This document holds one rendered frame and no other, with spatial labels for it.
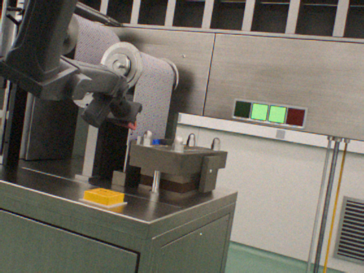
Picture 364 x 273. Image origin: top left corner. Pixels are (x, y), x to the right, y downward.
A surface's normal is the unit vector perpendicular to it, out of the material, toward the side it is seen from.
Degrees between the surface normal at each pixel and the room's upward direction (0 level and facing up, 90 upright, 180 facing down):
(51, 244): 90
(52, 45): 110
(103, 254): 90
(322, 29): 90
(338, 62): 90
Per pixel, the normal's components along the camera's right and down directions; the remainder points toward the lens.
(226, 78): -0.41, -0.02
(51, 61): 0.92, 0.37
